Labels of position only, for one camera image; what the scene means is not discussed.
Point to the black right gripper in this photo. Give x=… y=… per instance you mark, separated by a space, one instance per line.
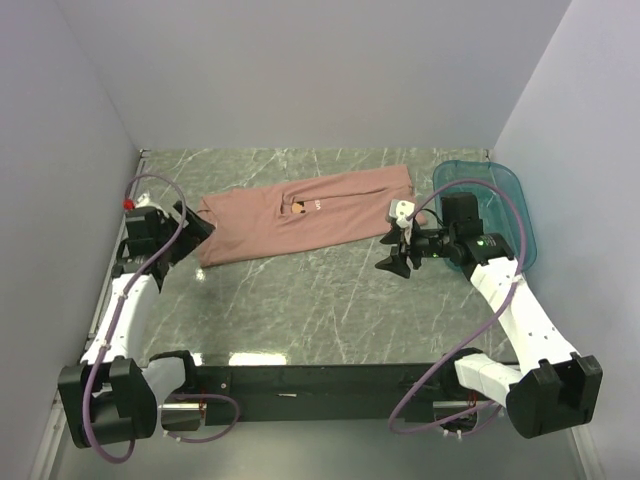
x=406 y=242

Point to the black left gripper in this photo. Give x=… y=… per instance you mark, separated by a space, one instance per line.
x=199 y=230

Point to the pink t-shirt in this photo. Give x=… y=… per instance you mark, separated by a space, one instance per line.
x=302 y=215

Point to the teal translucent plastic basin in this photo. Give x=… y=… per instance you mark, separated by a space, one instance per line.
x=495 y=212

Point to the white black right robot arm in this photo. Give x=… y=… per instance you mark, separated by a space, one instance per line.
x=553 y=387

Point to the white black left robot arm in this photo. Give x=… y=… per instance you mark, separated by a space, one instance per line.
x=107 y=397

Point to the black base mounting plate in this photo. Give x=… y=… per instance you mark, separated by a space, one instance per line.
x=298 y=393

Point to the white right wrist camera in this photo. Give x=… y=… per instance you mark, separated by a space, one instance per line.
x=400 y=214

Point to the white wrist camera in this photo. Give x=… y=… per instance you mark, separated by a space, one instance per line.
x=143 y=200
x=400 y=214

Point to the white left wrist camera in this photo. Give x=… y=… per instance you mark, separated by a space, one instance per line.
x=143 y=200

